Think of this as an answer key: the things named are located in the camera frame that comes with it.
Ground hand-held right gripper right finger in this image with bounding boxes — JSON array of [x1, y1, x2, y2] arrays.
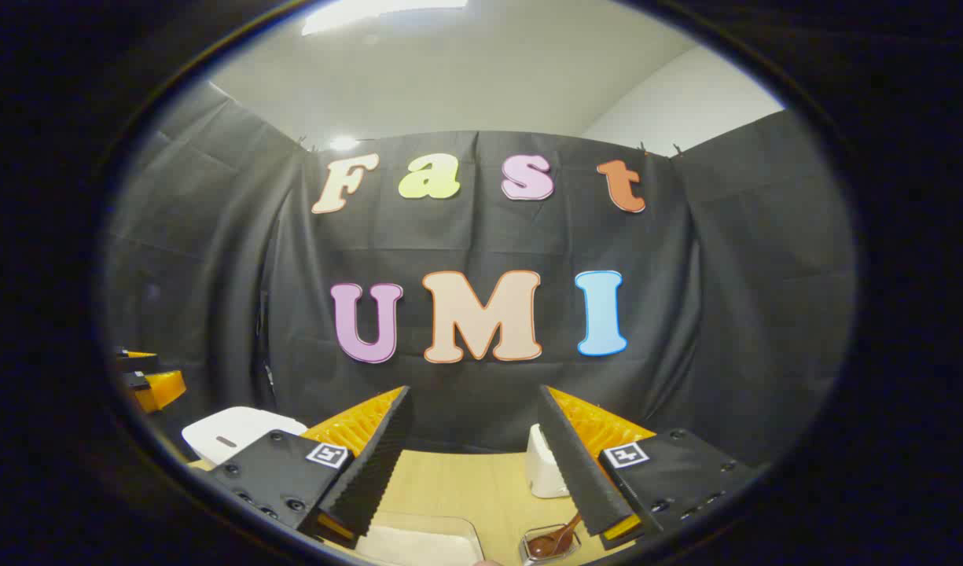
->
[[538, 384, 757, 551]]

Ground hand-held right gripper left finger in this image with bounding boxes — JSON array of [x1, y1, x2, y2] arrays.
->
[[210, 385, 414, 549]]

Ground wooden spoon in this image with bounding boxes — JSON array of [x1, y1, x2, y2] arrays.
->
[[527, 513, 584, 560]]

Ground white rice cooker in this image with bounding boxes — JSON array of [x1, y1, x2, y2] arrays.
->
[[182, 406, 309, 466]]

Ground clear tray of rice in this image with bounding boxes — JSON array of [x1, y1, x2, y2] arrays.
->
[[355, 513, 486, 566]]

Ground white toaster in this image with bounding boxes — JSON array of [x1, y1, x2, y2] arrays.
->
[[526, 424, 571, 499]]

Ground black backdrop cloth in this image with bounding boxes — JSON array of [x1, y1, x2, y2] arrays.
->
[[104, 83, 857, 466]]

